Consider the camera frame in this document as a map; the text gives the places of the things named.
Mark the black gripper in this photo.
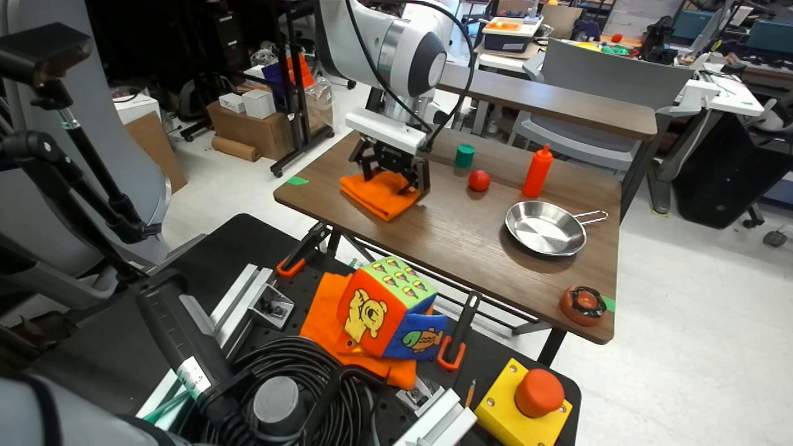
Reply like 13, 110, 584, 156
346, 137, 433, 202

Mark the orange towel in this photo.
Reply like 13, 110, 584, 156
336, 166, 423, 227

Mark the green plastic cup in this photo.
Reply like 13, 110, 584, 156
453, 142, 479, 175

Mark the red orange ball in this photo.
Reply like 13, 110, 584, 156
465, 166, 496, 197

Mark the black orange bar clamp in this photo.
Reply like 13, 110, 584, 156
275, 219, 335, 284
433, 289, 484, 375

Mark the colourful plush cube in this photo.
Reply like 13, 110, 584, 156
335, 254, 453, 364

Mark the orange squeeze bottle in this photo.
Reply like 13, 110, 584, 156
521, 145, 555, 202

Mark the open cardboard box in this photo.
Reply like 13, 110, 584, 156
204, 79, 336, 165

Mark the silver metal pan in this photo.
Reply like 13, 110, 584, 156
500, 198, 613, 261

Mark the box with orange lid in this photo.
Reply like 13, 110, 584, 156
481, 16, 546, 57

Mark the brown raised table shelf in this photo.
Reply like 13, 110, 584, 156
433, 59, 662, 145

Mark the round orange black puck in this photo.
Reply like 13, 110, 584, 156
557, 284, 609, 331

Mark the grey office chair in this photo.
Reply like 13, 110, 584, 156
509, 38, 700, 178

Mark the tall cardboard box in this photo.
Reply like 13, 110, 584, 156
115, 95, 192, 197

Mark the yellow box orange button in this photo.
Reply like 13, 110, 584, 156
473, 357, 574, 446

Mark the black office chair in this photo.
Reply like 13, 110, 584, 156
672, 110, 793, 234

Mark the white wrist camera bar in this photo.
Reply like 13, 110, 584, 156
343, 111, 432, 156

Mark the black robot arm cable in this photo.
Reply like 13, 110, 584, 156
340, 0, 481, 155

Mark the black coiled cable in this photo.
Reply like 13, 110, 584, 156
196, 332, 384, 446

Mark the aluminium extrusion rail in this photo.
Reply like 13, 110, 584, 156
135, 264, 277, 426
391, 384, 481, 446

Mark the black camera stand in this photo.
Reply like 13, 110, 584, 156
0, 20, 170, 281

